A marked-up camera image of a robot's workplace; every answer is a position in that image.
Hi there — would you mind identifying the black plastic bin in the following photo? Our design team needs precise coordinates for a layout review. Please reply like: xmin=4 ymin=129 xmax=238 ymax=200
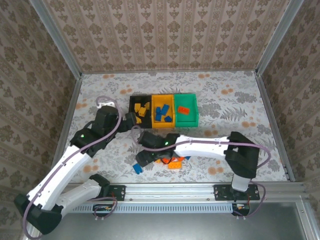
xmin=128 ymin=94 xmax=154 ymax=130

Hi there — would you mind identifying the yellow plastic bin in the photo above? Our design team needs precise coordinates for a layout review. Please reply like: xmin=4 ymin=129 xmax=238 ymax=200
xmin=151 ymin=93 xmax=176 ymax=130

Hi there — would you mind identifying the green plastic bin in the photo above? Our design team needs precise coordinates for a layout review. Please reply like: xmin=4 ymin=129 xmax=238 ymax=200
xmin=173 ymin=92 xmax=200 ymax=128

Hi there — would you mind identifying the grey metal sheet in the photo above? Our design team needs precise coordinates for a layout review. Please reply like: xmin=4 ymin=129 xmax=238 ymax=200
xmin=24 ymin=202 xmax=316 ymax=240

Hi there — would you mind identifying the floral patterned table cover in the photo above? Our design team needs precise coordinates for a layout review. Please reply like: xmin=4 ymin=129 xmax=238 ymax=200
xmin=59 ymin=71 xmax=288 ymax=185

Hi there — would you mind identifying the aluminium table edge rail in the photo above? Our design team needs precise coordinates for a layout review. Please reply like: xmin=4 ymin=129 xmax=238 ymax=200
xmin=254 ymin=71 xmax=296 ymax=182
xmin=51 ymin=76 xmax=83 ymax=166
xmin=80 ymin=68 xmax=259 ymax=75

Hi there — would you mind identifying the aluminium mounting rail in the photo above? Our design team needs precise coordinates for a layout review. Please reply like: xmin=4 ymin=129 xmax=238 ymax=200
xmin=64 ymin=182 xmax=306 ymax=204

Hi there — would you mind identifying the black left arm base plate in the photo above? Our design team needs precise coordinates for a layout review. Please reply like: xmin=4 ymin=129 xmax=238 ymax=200
xmin=87 ymin=184 xmax=126 ymax=202

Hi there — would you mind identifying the grey left arm cable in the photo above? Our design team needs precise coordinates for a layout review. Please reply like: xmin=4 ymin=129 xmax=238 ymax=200
xmin=21 ymin=95 xmax=123 ymax=240

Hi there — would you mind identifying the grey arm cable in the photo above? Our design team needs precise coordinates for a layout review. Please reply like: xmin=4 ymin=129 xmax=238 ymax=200
xmin=21 ymin=95 xmax=123 ymax=240
xmin=130 ymin=124 xmax=272 ymax=181

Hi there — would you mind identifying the grey right arm cable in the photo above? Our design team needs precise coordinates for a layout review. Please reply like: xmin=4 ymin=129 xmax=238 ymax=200
xmin=130 ymin=124 xmax=272 ymax=181

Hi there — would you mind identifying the slotted white cable duct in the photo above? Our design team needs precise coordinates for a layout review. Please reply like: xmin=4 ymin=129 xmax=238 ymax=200
xmin=69 ymin=202 xmax=235 ymax=214

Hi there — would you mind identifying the grey base cable loop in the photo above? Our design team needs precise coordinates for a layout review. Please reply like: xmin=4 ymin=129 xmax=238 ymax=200
xmin=91 ymin=195 xmax=118 ymax=221
xmin=231 ymin=181 xmax=271 ymax=220

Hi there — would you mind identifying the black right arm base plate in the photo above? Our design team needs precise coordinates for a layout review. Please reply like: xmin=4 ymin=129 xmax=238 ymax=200
xmin=213 ymin=184 xmax=261 ymax=202

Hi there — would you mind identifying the aluminium frame post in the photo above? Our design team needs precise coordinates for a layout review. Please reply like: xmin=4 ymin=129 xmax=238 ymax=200
xmin=255 ymin=0 xmax=301 ymax=75
xmin=28 ymin=0 xmax=83 ymax=79

